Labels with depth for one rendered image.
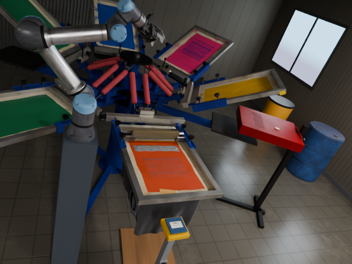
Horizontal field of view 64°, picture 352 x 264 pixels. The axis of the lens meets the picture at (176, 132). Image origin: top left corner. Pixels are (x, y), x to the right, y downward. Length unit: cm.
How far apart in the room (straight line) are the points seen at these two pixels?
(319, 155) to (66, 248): 347
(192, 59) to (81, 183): 213
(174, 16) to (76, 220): 446
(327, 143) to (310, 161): 35
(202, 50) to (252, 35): 311
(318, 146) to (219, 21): 314
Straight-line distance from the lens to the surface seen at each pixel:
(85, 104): 150
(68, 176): 173
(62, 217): 199
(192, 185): 190
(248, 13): 631
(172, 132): 217
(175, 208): 195
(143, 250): 265
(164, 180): 186
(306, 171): 457
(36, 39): 140
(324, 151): 443
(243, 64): 667
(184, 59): 340
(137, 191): 168
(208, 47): 355
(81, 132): 157
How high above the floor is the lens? 214
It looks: 30 degrees down
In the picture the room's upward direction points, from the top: 19 degrees clockwise
